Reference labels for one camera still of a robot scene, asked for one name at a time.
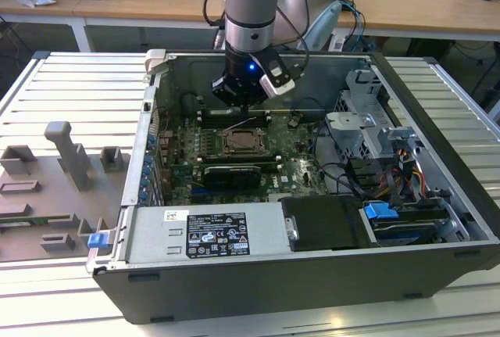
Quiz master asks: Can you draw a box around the metal socket cover frame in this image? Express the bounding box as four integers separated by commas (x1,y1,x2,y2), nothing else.
221,127,271,155

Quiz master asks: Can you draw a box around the black RAM slot bank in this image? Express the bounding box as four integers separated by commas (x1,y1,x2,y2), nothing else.
200,152,284,168
199,109,272,127

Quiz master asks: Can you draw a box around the black round capacitor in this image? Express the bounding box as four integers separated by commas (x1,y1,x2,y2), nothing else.
180,91,201,114

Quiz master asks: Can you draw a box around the black graphics card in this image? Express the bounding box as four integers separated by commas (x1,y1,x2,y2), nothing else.
202,163,263,190

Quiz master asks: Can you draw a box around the green motherboard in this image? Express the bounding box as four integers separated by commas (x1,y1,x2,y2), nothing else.
154,114,334,204

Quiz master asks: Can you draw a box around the pale blue teach pendant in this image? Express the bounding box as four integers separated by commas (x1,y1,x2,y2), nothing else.
306,0,344,51

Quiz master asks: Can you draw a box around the long wooden desk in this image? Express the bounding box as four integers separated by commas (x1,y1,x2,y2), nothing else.
0,0,500,53

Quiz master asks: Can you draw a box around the metal disk bay cage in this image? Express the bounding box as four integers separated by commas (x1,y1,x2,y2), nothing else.
323,69,423,163

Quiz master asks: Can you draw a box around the silver power supply unit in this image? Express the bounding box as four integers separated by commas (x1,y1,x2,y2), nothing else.
125,201,293,264

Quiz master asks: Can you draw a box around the blue disk carrier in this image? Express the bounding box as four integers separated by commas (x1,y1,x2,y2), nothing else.
362,201,400,221

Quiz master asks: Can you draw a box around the blue plastic latch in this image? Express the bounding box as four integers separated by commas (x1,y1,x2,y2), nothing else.
88,232,108,250

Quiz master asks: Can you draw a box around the black open PC case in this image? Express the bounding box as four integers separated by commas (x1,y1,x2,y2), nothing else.
84,48,500,324

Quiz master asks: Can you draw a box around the black hard disk drive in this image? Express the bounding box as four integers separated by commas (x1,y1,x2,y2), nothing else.
366,206,451,247

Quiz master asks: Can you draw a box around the grey parts rack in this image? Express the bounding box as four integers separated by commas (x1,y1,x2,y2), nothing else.
0,120,132,264

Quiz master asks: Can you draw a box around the green RAM stick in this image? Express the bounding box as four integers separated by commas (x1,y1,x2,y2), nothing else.
0,216,52,225

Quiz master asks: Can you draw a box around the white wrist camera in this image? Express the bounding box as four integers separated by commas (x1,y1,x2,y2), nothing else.
259,55,297,99

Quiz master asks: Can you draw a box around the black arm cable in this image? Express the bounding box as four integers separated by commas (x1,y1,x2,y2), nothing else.
203,0,313,81

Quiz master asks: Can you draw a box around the grey case latch handle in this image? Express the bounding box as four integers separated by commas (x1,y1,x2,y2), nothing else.
144,48,170,77

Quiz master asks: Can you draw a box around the black cable bundle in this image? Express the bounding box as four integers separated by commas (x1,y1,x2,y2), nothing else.
311,120,366,202

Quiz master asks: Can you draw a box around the blue cable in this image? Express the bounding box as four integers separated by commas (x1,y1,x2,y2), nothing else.
338,0,367,53

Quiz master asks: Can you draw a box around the red yellow wire bundle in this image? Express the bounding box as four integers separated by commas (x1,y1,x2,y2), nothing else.
384,148,427,206

